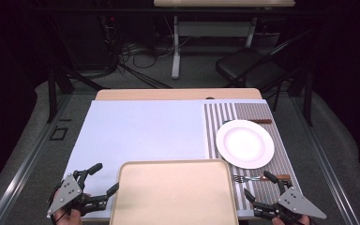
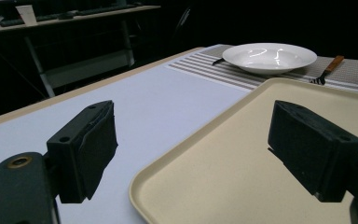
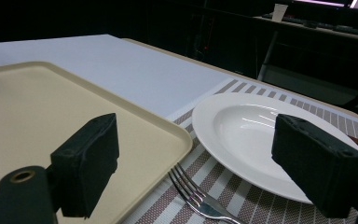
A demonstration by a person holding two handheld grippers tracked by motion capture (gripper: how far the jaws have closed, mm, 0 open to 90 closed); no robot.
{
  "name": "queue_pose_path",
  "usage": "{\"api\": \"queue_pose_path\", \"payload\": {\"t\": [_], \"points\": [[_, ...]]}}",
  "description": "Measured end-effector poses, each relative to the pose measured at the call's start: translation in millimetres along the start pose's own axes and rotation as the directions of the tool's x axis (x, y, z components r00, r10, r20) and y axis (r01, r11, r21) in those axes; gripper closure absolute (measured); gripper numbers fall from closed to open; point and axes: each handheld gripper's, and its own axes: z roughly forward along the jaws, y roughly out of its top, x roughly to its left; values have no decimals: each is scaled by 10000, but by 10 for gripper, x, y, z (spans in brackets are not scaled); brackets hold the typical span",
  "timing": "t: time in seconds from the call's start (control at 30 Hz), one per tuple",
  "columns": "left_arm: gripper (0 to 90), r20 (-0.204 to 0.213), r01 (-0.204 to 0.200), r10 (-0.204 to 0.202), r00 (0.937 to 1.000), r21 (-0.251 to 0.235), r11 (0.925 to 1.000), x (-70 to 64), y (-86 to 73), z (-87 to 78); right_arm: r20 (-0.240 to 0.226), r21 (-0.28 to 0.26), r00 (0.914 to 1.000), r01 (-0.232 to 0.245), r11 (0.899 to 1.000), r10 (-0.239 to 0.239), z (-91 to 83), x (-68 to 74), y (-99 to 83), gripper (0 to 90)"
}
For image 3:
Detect white ceramic plate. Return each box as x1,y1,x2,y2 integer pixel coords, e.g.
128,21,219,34
191,92,358,204

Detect brown striped placemat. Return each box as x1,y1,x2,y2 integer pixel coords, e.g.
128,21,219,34
120,77,358,224

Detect beige top desk white legs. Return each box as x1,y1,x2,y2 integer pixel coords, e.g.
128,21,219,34
253,12,358,82

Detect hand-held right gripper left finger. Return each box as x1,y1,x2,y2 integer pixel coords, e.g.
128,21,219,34
49,112,120,218

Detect white paper cup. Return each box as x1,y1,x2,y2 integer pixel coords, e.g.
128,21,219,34
271,3,289,22

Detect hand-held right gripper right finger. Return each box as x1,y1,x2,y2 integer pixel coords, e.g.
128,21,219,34
270,113,358,218

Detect beige plastic tray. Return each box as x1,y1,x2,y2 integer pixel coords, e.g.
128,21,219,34
0,61,194,224

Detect silver metal fork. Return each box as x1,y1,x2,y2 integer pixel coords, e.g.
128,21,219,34
167,162,246,224

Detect white table sheet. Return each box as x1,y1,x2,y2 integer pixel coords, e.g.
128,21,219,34
0,34,234,122

